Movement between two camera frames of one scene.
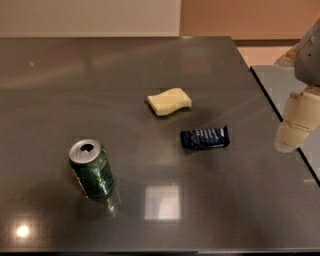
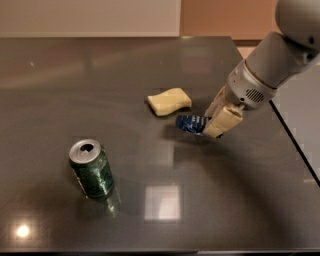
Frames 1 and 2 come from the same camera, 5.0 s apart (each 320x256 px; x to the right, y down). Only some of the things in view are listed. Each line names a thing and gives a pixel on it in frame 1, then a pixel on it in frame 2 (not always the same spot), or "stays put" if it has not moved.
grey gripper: x=308 y=65 -> x=247 y=87
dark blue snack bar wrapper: x=205 y=138 -> x=191 y=123
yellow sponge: x=169 y=101 stays put
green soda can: x=91 y=166 stays put
